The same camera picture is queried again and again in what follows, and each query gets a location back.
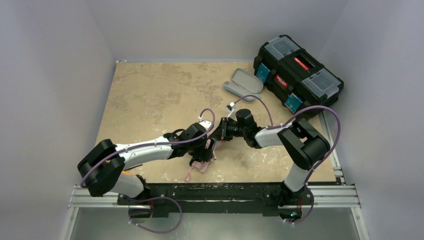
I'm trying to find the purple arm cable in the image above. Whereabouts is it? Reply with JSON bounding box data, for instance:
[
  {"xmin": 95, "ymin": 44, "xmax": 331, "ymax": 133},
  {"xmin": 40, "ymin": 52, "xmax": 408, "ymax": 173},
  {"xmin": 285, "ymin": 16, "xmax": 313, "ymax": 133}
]
[
  {"xmin": 226, "ymin": 94, "xmax": 342, "ymax": 226},
  {"xmin": 79, "ymin": 108, "xmax": 216, "ymax": 188}
]

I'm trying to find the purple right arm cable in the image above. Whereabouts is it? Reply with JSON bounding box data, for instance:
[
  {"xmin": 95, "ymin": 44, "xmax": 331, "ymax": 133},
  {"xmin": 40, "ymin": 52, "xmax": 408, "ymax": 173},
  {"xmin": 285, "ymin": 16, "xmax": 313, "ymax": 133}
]
[{"xmin": 226, "ymin": 94, "xmax": 342, "ymax": 226}]

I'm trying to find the pink and black folding umbrella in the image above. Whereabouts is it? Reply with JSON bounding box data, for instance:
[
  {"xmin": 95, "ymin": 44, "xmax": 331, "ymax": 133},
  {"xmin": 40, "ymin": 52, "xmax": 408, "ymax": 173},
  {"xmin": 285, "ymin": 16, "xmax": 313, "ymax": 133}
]
[{"xmin": 184, "ymin": 139, "xmax": 216, "ymax": 182}]

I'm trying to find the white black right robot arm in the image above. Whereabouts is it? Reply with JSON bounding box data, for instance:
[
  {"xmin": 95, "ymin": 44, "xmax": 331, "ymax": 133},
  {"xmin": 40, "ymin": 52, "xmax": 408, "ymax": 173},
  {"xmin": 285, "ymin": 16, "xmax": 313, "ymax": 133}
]
[{"xmin": 209, "ymin": 108, "xmax": 331, "ymax": 201}]

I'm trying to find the light blue glasses case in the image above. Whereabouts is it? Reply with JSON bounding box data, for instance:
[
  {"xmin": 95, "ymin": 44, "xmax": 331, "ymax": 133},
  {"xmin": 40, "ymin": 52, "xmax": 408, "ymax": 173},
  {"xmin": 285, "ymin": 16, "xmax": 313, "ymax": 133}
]
[{"xmin": 223, "ymin": 68, "xmax": 264, "ymax": 99}]

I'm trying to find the orange and black tool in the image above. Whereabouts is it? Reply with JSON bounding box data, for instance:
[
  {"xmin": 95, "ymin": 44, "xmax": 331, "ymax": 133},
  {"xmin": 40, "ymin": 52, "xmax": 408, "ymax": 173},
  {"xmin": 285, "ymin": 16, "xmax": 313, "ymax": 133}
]
[{"xmin": 122, "ymin": 164, "xmax": 143, "ymax": 175}]

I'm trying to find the aluminium rail frame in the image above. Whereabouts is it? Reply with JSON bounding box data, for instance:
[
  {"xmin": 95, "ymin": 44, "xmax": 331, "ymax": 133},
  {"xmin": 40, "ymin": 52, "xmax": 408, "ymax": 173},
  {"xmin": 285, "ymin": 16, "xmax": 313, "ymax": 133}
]
[{"xmin": 61, "ymin": 182, "xmax": 370, "ymax": 240}]

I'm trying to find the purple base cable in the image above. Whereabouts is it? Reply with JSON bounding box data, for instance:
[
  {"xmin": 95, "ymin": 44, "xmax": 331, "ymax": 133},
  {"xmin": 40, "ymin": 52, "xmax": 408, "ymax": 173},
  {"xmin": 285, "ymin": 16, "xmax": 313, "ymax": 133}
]
[{"xmin": 127, "ymin": 193, "xmax": 184, "ymax": 233}]

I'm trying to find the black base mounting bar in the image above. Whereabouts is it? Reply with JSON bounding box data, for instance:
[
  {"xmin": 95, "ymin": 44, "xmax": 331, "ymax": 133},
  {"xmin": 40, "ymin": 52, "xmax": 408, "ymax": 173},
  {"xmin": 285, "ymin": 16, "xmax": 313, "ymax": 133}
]
[{"xmin": 117, "ymin": 182, "xmax": 314, "ymax": 221}]

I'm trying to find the black toolbox with clear lids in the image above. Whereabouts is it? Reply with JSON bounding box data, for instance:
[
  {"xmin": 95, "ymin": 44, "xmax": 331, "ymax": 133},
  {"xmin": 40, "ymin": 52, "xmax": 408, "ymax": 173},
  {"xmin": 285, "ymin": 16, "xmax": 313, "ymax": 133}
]
[{"xmin": 253, "ymin": 34, "xmax": 345, "ymax": 114}]

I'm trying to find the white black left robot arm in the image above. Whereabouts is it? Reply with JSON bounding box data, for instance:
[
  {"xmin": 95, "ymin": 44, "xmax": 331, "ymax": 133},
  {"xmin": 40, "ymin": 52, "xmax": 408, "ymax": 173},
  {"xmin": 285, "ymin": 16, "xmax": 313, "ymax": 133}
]
[{"xmin": 77, "ymin": 120, "xmax": 213, "ymax": 198}]

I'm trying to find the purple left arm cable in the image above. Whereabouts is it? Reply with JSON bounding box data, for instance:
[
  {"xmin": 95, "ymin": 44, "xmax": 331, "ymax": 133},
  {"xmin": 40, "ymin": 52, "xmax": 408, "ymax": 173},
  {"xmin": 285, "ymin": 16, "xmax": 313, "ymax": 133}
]
[{"xmin": 79, "ymin": 108, "xmax": 216, "ymax": 188}]

